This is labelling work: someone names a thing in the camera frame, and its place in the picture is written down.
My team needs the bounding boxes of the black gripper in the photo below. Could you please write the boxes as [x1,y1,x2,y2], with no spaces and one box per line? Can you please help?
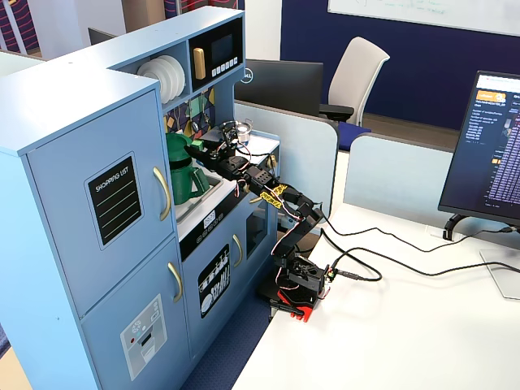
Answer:
[184,135,251,180]

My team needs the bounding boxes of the silver toy pot with lid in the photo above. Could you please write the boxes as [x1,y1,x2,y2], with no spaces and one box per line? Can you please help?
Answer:
[219,119,255,144]

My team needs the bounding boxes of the hanging toy ladle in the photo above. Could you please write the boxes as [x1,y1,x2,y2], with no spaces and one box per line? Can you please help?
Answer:
[190,93,203,133]

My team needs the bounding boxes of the white hanging toy spatula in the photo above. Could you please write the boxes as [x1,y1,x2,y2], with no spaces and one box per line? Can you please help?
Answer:
[174,107,188,141]

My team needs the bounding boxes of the green plastic pitcher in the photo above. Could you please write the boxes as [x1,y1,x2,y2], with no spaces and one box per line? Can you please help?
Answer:
[168,160,213,206]

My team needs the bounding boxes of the silver toy sink basin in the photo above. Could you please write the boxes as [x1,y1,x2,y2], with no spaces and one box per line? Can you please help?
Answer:
[175,178,225,223]

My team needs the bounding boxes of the white toy plate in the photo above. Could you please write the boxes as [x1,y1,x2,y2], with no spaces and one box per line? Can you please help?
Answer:
[150,58,176,102]
[168,54,187,95]
[160,55,183,98]
[136,60,168,103]

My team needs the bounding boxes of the black dell monitor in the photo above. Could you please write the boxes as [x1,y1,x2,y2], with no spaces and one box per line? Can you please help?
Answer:
[234,58,325,119]

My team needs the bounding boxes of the light blue desk divider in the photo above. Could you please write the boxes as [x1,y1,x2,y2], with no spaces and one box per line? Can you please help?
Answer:
[233,101,340,225]
[343,132,458,212]

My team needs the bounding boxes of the blue wooden toy kitchen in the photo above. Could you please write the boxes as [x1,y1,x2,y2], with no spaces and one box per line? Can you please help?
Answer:
[0,5,281,390]

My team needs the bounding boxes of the blue upholstered seat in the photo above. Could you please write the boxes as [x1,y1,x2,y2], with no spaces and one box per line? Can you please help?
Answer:
[337,120,373,152]

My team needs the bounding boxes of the small dark background monitor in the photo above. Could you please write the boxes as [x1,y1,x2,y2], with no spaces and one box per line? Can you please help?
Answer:
[87,27,118,46]

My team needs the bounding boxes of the white office chair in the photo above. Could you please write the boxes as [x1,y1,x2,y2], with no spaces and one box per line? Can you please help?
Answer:
[318,36,391,128]

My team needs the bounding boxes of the red table clamp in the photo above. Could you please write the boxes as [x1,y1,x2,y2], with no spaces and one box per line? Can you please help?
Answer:
[270,288,316,324]

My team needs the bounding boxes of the white whiteboard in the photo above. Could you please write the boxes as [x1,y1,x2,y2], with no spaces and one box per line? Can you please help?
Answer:
[327,0,520,37]

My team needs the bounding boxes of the lit computer monitor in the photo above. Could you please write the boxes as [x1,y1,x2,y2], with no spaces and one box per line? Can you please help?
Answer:
[437,69,520,227]

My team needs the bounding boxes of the silver monitor stand base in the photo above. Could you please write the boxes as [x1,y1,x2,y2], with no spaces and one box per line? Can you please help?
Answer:
[479,247,520,301]

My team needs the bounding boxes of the small wrist camera board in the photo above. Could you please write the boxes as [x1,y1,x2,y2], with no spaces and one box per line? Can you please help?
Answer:
[220,123,240,144]

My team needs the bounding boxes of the gold curved fridge handle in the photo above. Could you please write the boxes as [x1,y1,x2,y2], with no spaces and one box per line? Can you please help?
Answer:
[152,166,172,223]

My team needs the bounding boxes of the gold microwave handle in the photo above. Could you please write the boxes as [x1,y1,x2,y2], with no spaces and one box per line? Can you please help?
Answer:
[192,47,206,80]

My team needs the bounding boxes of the gold dishwasher door handle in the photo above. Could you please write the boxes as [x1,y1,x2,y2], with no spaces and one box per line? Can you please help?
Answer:
[232,233,244,269]

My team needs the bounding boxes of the gold curved freezer handle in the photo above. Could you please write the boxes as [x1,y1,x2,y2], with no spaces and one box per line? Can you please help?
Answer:
[167,262,184,304]

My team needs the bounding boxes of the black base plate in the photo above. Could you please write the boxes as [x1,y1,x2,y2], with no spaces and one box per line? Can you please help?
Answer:
[254,279,281,304]

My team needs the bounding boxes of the white desk cable grommet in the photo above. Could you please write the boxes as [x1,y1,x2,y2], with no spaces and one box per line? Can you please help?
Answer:
[425,224,464,245]

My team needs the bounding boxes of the black power cable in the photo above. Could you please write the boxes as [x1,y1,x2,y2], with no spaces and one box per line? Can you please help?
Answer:
[331,248,520,284]

